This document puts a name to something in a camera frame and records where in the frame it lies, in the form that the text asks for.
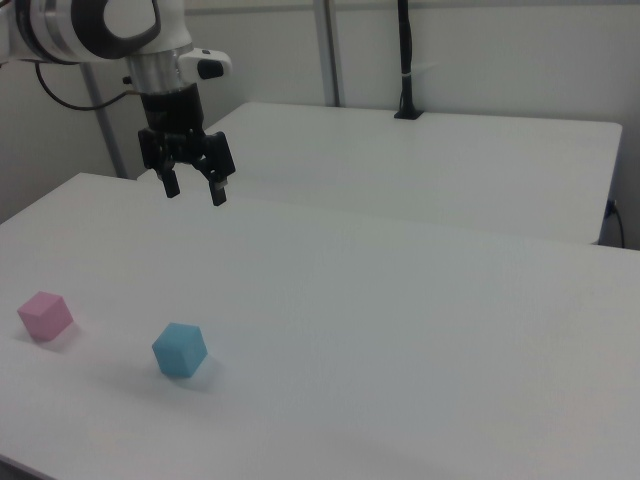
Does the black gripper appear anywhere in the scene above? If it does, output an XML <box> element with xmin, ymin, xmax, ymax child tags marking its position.
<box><xmin>137</xmin><ymin>83</ymin><xmax>237</xmax><ymax>208</ymax></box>

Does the blue cube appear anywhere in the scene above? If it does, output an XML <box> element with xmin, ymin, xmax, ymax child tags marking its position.
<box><xmin>151</xmin><ymin>321</ymin><xmax>209</xmax><ymax>380</ymax></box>

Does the pink cube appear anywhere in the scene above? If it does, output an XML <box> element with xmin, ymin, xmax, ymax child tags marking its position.
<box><xmin>16</xmin><ymin>291</ymin><xmax>75</xmax><ymax>343</ymax></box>

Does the white side table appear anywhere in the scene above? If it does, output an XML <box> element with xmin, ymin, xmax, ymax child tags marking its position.
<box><xmin>135</xmin><ymin>101</ymin><xmax>624</xmax><ymax>247</ymax></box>

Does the grey slanted partition post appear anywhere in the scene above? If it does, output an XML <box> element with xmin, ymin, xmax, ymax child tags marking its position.
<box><xmin>78</xmin><ymin>63</ymin><xmax>129</xmax><ymax>180</ymax></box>

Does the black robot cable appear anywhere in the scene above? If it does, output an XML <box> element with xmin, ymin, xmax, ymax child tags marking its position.
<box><xmin>33</xmin><ymin>60</ymin><xmax>144</xmax><ymax>111</ymax></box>

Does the grey vertical partition post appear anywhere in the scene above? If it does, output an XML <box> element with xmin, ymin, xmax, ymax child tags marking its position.
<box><xmin>313</xmin><ymin>0</ymin><xmax>348</xmax><ymax>108</ymax></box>

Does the black camera pole with base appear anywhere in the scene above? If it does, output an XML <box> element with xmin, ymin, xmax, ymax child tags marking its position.
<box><xmin>393</xmin><ymin>0</ymin><xmax>426</xmax><ymax>122</ymax></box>

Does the black power cable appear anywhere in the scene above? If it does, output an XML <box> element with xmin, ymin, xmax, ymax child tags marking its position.
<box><xmin>605</xmin><ymin>198</ymin><xmax>627</xmax><ymax>249</ymax></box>

